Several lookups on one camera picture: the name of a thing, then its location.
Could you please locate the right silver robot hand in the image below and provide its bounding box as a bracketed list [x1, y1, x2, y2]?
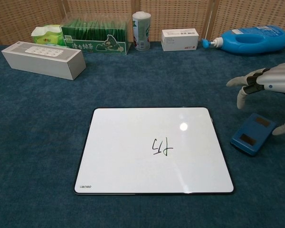
[226, 62, 285, 136]

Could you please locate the green tissue pack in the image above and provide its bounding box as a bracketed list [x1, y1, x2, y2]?
[30, 24, 65, 46]

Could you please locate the long grey speaker box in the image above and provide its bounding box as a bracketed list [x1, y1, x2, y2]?
[1, 42, 86, 81]

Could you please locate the woven wooden folding screen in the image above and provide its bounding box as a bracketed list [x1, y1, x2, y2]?
[0, 0, 285, 46]

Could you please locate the blue whiteboard eraser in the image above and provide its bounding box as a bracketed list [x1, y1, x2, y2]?
[229, 113, 278, 157]

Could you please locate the clear green tea box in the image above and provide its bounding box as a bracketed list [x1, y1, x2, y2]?
[61, 18, 131, 56]

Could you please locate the blue pump detergent bottle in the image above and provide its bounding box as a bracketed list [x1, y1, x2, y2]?
[201, 24, 285, 57]

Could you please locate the white dry-erase board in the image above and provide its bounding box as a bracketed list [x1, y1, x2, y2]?
[74, 107, 235, 196]

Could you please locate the small white carton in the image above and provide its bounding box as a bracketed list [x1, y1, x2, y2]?
[161, 28, 200, 52]

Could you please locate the white green round canister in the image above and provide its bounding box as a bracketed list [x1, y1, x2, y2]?
[132, 11, 152, 51]

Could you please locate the teal table mat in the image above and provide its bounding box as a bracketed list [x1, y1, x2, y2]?
[0, 40, 285, 228]

